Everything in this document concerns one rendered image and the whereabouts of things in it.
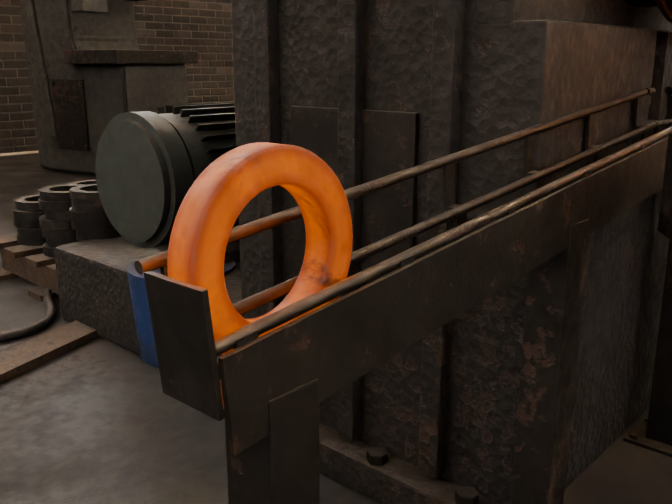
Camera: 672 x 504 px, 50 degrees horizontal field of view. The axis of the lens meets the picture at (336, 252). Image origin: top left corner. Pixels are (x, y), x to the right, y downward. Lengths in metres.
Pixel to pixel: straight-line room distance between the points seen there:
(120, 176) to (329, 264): 1.50
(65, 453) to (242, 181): 1.22
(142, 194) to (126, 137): 0.16
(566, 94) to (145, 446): 1.12
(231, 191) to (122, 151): 1.54
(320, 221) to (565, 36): 0.64
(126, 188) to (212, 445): 0.80
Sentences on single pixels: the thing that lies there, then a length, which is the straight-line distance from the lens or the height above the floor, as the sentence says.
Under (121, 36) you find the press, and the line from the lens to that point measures 5.83.
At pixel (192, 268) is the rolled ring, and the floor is 0.67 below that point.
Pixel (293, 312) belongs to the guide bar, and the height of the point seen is 0.61.
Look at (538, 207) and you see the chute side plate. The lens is 0.92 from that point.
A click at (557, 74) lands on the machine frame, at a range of 1.16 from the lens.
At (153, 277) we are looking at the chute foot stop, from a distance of 0.58.
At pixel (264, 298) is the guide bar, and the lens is 0.66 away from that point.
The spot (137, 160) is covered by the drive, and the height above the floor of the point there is 0.56.
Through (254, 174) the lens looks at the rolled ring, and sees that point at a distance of 0.57.
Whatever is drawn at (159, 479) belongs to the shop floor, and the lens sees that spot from 1.56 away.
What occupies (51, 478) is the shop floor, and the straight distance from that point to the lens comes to 1.63.
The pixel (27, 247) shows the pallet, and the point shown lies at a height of 0.14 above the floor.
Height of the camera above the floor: 0.81
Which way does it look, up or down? 15 degrees down
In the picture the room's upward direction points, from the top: straight up
